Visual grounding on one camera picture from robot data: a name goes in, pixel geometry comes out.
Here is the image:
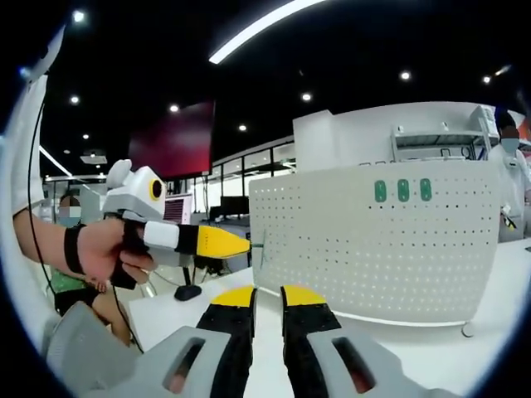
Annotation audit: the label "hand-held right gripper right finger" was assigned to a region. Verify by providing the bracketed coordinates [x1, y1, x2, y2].
[280, 284, 462, 398]

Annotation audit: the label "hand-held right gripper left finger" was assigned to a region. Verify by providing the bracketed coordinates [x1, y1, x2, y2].
[110, 285, 257, 398]

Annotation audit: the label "white perforated mounting plate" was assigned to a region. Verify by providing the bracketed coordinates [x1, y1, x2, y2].
[247, 159, 501, 337]

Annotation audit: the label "person's left hand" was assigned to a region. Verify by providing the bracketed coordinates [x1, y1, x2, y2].
[77, 217, 157, 291]

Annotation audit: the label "pink white kiosk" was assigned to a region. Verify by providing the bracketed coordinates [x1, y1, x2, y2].
[163, 192, 195, 225]

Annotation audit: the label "black stand with base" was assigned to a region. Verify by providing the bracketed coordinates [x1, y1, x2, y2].
[173, 255, 203, 303]

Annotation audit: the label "black computer monitor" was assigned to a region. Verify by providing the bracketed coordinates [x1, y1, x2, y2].
[219, 196, 251, 217]

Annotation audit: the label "dark red display panel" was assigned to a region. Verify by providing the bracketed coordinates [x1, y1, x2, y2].
[127, 99, 217, 179]

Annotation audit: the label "black wristband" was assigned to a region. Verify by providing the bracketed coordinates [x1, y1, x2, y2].
[63, 223, 89, 275]

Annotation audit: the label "white partition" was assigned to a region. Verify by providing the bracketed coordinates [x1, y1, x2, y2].
[292, 101, 499, 182]

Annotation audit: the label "round ceiling spotlights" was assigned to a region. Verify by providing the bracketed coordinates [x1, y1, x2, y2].
[68, 10, 494, 144]

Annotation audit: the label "long ceiling light strip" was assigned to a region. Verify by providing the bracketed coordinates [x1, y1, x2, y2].
[208, 0, 333, 66]

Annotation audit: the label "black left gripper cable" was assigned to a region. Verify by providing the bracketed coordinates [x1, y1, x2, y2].
[108, 281, 145, 354]

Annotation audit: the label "black chest device cable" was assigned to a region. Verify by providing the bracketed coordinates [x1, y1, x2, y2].
[27, 99, 46, 266]

